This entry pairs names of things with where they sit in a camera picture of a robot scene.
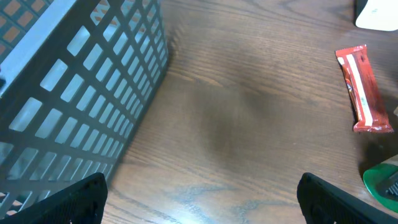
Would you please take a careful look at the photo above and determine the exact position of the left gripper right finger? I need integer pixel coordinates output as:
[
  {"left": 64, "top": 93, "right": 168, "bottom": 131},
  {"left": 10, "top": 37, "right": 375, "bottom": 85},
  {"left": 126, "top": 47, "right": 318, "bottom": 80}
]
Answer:
[{"left": 297, "top": 172, "right": 397, "bottom": 224}]

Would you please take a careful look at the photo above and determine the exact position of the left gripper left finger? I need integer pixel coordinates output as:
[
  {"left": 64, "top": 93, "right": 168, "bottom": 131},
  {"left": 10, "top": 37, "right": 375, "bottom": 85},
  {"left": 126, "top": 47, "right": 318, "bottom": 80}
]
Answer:
[{"left": 1, "top": 172, "right": 108, "bottom": 224}]

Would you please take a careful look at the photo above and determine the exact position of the green lid white jar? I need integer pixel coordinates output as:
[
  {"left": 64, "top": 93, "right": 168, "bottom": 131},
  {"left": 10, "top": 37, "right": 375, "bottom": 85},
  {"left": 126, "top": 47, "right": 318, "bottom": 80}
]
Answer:
[{"left": 363, "top": 155, "right": 397, "bottom": 213}]

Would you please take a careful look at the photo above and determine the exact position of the orange snack bar wrapper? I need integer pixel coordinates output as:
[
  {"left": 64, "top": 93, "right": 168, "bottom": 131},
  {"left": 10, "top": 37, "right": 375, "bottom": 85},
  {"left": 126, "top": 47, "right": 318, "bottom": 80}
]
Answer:
[{"left": 335, "top": 45, "right": 394, "bottom": 133}]

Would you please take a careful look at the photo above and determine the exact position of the white barcode scanner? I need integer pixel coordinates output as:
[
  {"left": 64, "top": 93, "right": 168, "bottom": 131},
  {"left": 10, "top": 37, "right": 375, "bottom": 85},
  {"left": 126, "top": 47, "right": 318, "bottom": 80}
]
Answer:
[{"left": 355, "top": 0, "right": 397, "bottom": 32}]

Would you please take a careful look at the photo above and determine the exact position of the grey plastic basket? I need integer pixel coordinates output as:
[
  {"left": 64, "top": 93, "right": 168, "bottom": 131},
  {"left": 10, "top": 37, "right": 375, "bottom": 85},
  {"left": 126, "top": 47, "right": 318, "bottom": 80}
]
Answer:
[{"left": 1, "top": 0, "right": 169, "bottom": 217}]

